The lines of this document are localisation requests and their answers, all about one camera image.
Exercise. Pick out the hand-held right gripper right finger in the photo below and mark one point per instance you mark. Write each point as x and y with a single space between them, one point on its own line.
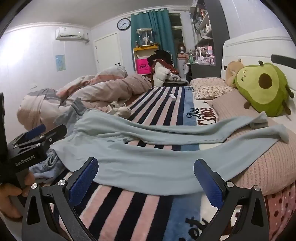
208 183

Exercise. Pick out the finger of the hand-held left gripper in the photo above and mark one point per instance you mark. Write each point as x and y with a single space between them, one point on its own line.
54 134
35 131

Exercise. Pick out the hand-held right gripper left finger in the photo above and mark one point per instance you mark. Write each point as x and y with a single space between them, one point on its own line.
84 183

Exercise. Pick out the light blue pants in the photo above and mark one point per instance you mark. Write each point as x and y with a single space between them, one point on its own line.
138 157

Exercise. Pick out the person's left hand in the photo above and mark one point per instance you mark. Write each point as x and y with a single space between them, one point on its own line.
9 199

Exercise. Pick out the grey-blue garment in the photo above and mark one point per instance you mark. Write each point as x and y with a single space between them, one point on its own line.
69 113

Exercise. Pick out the blue crumpled cloth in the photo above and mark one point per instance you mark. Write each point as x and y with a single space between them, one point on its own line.
49 163

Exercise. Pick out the striped pink navy blanket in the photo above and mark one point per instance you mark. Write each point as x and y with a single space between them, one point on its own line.
129 208

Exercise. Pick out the pink knitted pillow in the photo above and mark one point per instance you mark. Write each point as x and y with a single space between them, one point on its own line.
266 166

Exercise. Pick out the pile of clothes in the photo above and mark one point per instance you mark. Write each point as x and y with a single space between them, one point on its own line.
104 90

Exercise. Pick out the beige crumpled socks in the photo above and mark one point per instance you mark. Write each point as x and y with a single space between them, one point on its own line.
121 111

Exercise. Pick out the pink polka-dot sheet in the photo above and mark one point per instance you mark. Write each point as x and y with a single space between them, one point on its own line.
282 208

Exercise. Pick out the small white box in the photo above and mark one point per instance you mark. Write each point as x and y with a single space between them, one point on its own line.
172 97

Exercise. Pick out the floral pillow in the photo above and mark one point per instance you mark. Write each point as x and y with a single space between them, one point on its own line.
208 88

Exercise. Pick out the white door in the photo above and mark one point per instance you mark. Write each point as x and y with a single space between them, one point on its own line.
107 53

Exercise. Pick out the green avocado plush toy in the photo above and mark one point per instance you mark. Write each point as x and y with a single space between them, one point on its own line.
254 95

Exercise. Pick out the white air conditioner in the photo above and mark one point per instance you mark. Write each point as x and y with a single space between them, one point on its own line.
71 33

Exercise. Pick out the pink box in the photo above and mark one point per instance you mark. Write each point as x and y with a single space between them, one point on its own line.
143 66

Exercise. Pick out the dark desk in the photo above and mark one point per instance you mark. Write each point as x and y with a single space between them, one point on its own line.
201 71

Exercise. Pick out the brown plush toy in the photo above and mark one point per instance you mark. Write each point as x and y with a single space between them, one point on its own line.
231 69

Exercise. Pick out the white puffy jacket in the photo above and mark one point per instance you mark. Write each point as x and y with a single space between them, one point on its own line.
160 74

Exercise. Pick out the yellow storage rack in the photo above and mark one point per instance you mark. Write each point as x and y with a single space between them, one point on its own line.
145 48

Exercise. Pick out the dark clothes pile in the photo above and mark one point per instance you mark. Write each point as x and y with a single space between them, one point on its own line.
161 56

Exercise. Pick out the glass display case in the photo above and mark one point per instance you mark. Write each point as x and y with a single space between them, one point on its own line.
145 37

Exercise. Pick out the mannequin head with wig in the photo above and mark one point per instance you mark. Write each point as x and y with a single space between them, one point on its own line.
182 49

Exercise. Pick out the white bed headboard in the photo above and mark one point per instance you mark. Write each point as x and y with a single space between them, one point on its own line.
249 46

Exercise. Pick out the teal curtain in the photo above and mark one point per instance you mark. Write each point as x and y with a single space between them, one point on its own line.
161 30

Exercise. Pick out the light blue wall poster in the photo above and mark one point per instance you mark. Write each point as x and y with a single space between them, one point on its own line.
60 62

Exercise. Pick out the round wall clock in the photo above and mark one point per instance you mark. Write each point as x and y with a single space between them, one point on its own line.
124 24

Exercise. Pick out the grey wall bookshelf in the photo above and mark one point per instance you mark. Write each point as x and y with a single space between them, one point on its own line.
219 23

